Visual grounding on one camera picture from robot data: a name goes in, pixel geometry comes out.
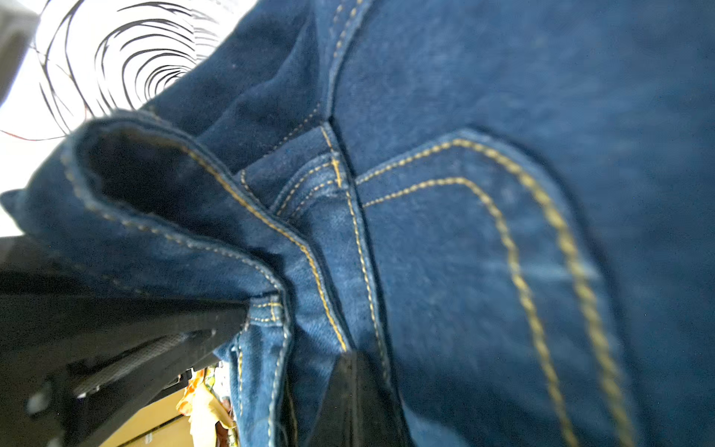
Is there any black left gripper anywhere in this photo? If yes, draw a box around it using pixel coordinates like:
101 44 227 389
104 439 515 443
1 237 248 446

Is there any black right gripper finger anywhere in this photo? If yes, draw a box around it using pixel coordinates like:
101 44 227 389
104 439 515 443
306 351 413 447

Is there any dark blue skirt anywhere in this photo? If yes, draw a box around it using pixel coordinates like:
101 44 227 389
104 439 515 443
1 1 714 446

